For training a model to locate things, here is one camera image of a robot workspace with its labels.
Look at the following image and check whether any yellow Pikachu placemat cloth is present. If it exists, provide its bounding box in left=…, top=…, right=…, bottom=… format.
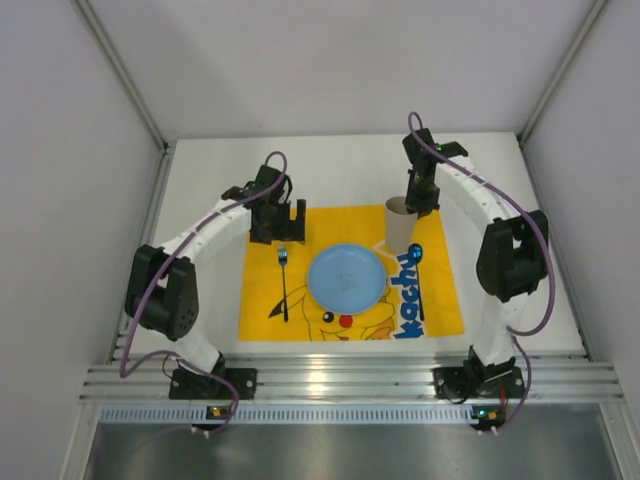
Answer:
left=238, top=205, right=465, bottom=342

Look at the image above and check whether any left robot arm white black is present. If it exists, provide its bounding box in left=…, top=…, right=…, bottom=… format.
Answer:
left=120, top=163, right=306, bottom=378

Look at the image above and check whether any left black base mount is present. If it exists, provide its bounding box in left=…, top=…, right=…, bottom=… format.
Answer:
left=168, top=358, right=258, bottom=400

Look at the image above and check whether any light blue plate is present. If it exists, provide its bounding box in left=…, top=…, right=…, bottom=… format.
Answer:
left=307, top=243, right=387, bottom=315

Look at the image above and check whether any perforated cable duct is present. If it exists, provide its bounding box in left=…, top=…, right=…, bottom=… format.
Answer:
left=99, top=403, right=506, bottom=426

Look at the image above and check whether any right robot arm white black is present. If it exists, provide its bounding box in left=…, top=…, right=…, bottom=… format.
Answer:
left=402, top=128, right=549, bottom=365

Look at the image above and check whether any aluminium rail frame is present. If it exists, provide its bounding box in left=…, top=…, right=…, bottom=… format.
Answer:
left=80, top=353, right=624, bottom=404

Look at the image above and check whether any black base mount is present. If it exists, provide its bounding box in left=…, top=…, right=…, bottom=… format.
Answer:
left=433, top=346, right=525, bottom=404
left=168, top=358, right=258, bottom=400

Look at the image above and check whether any blue metallic spoon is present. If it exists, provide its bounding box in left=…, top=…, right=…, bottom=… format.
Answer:
left=408, top=243, right=425, bottom=321

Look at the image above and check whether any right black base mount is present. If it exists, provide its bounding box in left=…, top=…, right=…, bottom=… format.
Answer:
left=433, top=346, right=525, bottom=404

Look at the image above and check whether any blue metallic fork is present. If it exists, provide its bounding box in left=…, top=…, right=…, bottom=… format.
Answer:
left=278, top=244, right=289, bottom=322

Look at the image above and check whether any beige paper cup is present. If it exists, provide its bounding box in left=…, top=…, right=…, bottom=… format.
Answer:
left=384, top=196, right=418, bottom=254

